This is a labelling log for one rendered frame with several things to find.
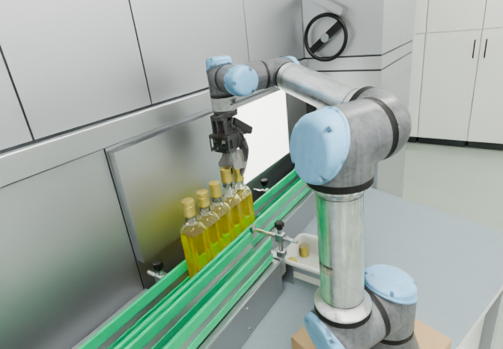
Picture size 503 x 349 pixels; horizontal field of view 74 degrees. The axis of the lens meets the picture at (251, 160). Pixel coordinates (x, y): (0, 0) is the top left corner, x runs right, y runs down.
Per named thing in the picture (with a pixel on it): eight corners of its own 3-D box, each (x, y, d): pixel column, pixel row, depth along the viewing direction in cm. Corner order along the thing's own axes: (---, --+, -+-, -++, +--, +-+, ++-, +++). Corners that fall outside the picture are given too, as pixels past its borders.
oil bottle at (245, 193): (245, 234, 121) (237, 181, 113) (257, 238, 118) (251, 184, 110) (236, 243, 117) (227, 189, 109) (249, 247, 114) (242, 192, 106)
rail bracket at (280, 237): (256, 243, 115) (252, 212, 110) (301, 258, 105) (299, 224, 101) (251, 249, 112) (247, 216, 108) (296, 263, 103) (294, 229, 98)
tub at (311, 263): (301, 250, 130) (300, 231, 126) (359, 267, 117) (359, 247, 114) (279, 278, 117) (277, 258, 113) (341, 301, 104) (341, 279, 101)
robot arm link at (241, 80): (270, 61, 83) (249, 59, 92) (229, 67, 79) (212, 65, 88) (272, 92, 86) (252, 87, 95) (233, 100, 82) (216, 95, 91)
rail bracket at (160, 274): (159, 288, 101) (150, 252, 96) (175, 296, 97) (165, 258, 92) (148, 297, 98) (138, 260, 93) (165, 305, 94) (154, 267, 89)
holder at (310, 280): (289, 247, 132) (287, 231, 130) (358, 269, 117) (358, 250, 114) (266, 274, 120) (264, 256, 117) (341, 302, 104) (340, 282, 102)
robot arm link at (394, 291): (427, 325, 77) (432, 278, 72) (385, 354, 72) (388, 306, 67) (385, 293, 87) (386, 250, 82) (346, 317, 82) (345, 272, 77)
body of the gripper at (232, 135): (210, 153, 101) (204, 114, 97) (227, 144, 108) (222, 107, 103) (230, 156, 97) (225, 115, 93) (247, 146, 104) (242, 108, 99)
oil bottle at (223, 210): (225, 252, 113) (215, 196, 105) (239, 258, 110) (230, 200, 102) (215, 262, 108) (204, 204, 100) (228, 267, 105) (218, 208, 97)
